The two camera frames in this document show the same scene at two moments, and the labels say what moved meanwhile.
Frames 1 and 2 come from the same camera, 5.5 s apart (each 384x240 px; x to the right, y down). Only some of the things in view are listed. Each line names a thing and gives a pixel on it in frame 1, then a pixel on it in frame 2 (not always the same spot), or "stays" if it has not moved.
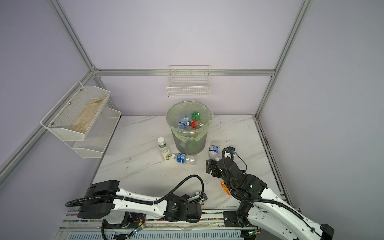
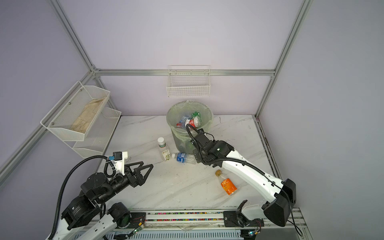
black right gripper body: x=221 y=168 → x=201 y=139
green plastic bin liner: x=176 y=110 stays
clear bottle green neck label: x=165 y=149 stays
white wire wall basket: x=188 y=81 stays
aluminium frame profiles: x=25 y=143 stays
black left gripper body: x=188 y=196 → x=133 y=181
